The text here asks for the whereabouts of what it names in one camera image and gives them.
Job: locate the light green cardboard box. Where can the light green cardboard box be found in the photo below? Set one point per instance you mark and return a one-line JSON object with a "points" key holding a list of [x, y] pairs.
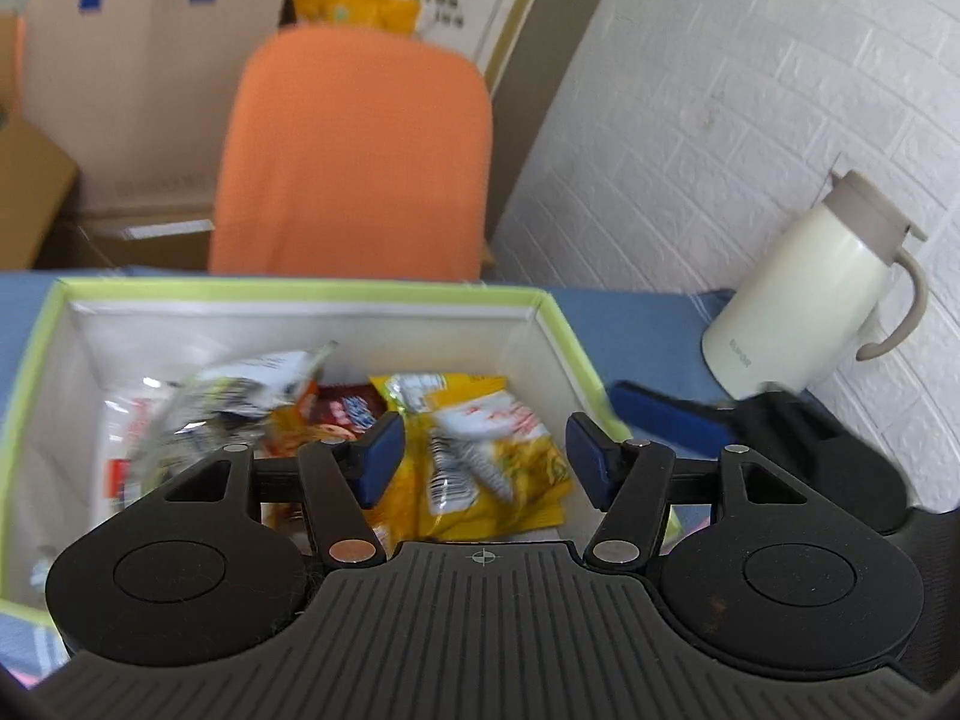
{"points": [[300, 322]]}

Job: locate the brown cardboard box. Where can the brown cardboard box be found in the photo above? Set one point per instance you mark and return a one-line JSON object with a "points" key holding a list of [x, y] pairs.
{"points": [[30, 187]]}

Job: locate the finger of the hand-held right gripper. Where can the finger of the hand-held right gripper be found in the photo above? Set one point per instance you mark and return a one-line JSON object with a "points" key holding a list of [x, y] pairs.
{"points": [[660, 414]]}

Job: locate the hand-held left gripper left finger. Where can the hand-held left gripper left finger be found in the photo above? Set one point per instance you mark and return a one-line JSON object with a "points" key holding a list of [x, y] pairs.
{"points": [[381, 461]]}

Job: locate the large clear red label packet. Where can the large clear red label packet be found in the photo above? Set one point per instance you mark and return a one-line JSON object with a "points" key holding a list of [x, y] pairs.
{"points": [[217, 397]]}

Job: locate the maroon snack packet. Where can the maroon snack packet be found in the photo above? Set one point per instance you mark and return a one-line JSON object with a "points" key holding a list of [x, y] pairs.
{"points": [[341, 409]]}

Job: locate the blue striped tablecloth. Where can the blue striped tablecloth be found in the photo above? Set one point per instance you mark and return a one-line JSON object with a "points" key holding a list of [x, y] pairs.
{"points": [[645, 337]]}

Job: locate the yellow snack packet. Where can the yellow snack packet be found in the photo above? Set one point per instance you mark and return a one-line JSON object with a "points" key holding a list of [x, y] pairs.
{"points": [[517, 465]]}

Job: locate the cream white thermos jug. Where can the cream white thermos jug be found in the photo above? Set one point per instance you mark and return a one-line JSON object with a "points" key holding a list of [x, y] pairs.
{"points": [[802, 300]]}

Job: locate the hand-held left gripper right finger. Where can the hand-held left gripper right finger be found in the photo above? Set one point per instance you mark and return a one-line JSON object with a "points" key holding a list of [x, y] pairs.
{"points": [[589, 461]]}

